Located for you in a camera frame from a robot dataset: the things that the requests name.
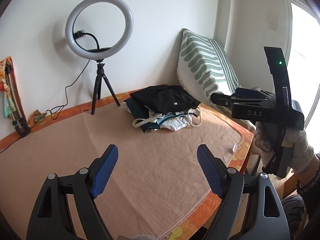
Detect black garment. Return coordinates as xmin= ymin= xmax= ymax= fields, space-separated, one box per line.
xmin=130 ymin=85 xmax=200 ymax=114

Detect pile of clothes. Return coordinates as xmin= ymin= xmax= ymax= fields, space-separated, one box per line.
xmin=124 ymin=85 xmax=202 ymax=132

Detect right gloved hand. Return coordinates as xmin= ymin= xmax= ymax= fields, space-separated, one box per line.
xmin=254 ymin=121 xmax=319 ymax=176

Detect beige fleece blanket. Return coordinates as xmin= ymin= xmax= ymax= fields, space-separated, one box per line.
xmin=0 ymin=100 xmax=245 ymax=240

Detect orange floral bed sheet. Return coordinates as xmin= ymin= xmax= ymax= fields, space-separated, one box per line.
xmin=0 ymin=83 xmax=256 ymax=240

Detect green striped pillow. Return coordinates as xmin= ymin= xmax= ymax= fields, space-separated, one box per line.
xmin=176 ymin=28 xmax=257 ymax=133

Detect folded silver tripod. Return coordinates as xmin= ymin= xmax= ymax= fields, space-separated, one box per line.
xmin=4 ymin=63 xmax=31 ymax=138

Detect colourful scarf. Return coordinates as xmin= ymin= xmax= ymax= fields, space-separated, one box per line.
xmin=1 ymin=56 xmax=36 ymax=130

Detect ring light tripod stand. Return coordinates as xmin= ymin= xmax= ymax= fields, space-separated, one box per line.
xmin=91 ymin=60 xmax=120 ymax=115

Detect black cable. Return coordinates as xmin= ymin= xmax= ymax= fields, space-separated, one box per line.
xmin=0 ymin=29 xmax=101 ymax=153

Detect white ring light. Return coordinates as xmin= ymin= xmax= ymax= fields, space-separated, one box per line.
xmin=65 ymin=0 xmax=134 ymax=61

